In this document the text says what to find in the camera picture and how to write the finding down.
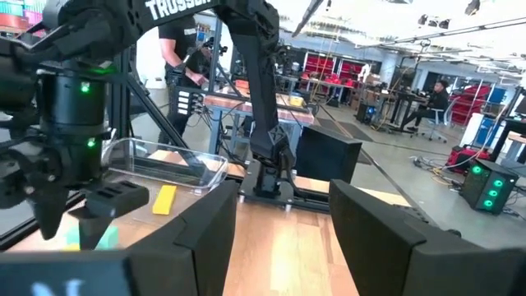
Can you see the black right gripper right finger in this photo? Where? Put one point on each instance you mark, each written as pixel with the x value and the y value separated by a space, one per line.
pixel 411 267

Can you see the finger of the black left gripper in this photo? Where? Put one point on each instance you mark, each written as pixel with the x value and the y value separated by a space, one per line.
pixel 115 199
pixel 47 209

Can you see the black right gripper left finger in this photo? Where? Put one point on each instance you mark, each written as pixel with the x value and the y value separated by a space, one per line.
pixel 123 275

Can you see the teal block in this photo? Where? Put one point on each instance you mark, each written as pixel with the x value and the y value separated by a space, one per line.
pixel 113 238

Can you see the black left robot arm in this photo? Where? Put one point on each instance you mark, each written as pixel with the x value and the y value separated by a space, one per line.
pixel 255 82

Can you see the thick yellow block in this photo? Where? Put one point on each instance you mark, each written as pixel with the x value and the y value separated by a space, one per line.
pixel 70 247

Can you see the flat yellow block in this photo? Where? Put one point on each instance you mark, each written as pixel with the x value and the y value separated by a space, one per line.
pixel 164 200

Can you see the clear plastic bin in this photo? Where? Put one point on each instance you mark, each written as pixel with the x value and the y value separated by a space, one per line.
pixel 164 164

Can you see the diagonal black strut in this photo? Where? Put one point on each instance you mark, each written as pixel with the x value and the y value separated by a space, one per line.
pixel 156 111

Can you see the computer tower green fans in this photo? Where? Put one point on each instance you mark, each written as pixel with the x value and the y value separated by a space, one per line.
pixel 489 187

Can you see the black control box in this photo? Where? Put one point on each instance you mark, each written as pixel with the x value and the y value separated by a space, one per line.
pixel 185 103

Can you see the red tool bag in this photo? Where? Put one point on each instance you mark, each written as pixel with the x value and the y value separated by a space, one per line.
pixel 464 158

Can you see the black box case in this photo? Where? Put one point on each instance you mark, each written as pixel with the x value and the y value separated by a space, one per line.
pixel 326 154

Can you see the white office chair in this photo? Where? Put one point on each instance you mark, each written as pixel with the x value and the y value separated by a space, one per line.
pixel 437 123

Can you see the wooden top workbench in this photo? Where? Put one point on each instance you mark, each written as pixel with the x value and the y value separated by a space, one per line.
pixel 230 103

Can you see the person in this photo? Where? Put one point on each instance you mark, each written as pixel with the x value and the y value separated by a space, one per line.
pixel 431 103
pixel 181 41

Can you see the red shelving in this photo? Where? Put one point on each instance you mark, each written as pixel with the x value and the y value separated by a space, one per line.
pixel 328 67

